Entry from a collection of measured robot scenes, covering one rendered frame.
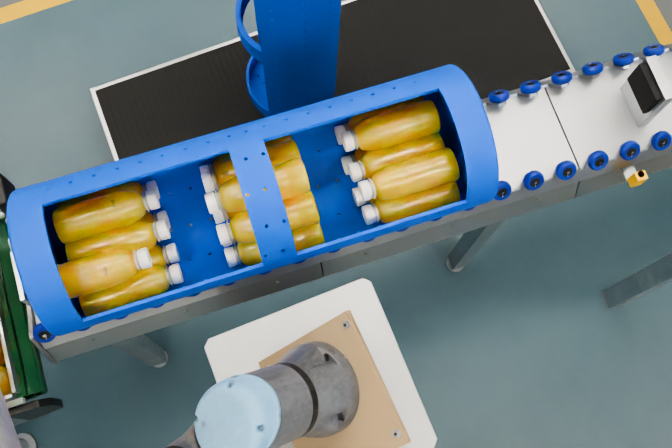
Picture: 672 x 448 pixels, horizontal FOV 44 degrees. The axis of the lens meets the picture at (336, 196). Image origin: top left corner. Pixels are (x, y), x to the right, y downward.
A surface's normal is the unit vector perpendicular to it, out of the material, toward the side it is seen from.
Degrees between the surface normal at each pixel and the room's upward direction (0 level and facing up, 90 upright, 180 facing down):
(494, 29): 0
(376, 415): 41
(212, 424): 34
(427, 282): 0
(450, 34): 0
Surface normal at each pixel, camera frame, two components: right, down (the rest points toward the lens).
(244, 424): -0.49, -0.06
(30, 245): 0.05, -0.22
